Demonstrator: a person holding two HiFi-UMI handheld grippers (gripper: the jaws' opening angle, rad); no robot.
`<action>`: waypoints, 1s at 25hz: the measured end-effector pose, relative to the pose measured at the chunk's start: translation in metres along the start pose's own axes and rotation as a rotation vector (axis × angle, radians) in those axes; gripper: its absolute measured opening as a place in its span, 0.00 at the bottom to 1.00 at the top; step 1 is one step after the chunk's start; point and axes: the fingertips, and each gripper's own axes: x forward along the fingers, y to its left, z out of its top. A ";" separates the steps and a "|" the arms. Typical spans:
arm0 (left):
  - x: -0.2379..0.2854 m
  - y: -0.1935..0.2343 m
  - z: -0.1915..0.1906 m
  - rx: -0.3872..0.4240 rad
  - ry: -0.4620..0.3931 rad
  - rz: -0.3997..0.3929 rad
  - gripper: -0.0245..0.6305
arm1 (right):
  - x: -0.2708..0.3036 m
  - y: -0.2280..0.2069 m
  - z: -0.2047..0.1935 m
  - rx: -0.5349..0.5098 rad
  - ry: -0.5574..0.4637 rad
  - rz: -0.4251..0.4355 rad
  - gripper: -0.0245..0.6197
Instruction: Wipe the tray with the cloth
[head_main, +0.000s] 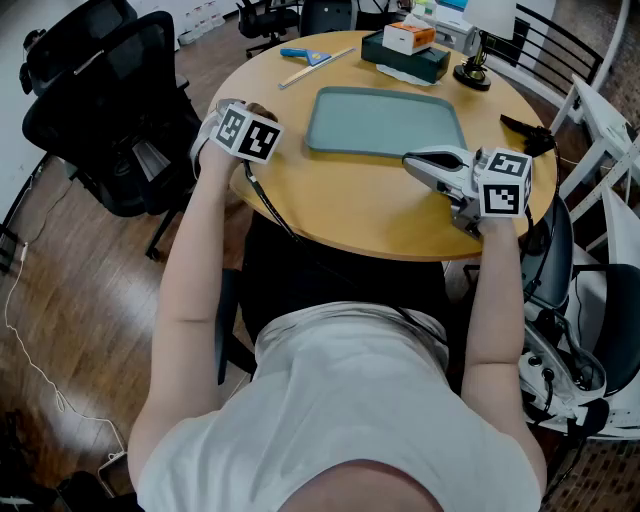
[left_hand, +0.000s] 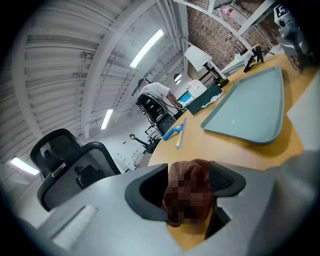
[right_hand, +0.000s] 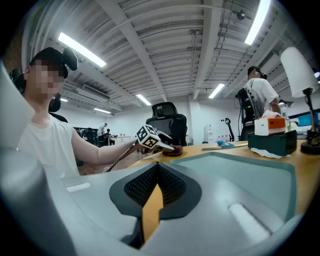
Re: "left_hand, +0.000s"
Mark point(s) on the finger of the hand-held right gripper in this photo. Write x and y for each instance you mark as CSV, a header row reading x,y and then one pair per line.
x,y
290,46
305,52

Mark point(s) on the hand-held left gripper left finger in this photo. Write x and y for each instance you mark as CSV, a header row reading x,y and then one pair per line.
x,y
105,225

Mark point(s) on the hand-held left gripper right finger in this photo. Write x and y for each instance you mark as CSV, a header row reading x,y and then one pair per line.
x,y
250,212

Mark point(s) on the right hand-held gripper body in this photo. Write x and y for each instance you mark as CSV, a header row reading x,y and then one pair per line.
x,y
287,27

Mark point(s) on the brown cloth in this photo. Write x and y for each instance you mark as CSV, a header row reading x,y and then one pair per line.
x,y
187,180

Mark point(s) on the grey-green tray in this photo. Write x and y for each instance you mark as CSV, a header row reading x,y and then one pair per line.
x,y
250,105

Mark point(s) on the black webcam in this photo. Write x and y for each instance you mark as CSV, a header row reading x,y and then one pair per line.
x,y
257,53

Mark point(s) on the black mesh office chair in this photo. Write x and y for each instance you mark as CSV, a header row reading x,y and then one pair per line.
x,y
57,142
75,175

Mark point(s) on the clear plastic bottle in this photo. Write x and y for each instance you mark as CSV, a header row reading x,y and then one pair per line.
x,y
228,11

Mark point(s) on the person's white shirt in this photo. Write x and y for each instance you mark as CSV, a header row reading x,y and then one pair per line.
x,y
307,117

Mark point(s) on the black metal rack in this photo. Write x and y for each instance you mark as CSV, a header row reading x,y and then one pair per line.
x,y
208,75

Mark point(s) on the table lamp with white shade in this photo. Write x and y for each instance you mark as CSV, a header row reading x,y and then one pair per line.
x,y
197,57

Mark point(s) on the ceiling light tube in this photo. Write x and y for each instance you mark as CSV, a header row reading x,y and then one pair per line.
x,y
107,119
25,165
147,47

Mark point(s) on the white and orange box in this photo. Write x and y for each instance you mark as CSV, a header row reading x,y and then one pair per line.
x,y
197,90

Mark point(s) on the white tissue tuft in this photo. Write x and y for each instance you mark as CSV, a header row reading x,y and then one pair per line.
x,y
193,82

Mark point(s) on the long thin ruler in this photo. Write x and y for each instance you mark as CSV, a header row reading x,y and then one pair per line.
x,y
180,136

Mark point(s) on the dark green box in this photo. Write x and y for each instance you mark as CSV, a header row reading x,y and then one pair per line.
x,y
202,102

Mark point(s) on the black dome desk lamp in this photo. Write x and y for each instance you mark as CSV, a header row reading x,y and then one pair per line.
x,y
177,78

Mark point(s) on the blue-screen monitor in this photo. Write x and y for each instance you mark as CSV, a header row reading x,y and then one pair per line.
x,y
186,100

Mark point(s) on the black plastic chair with holes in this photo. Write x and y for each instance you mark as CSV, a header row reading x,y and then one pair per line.
x,y
166,123

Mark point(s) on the white metal shelf frame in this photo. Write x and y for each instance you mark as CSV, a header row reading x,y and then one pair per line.
x,y
240,32

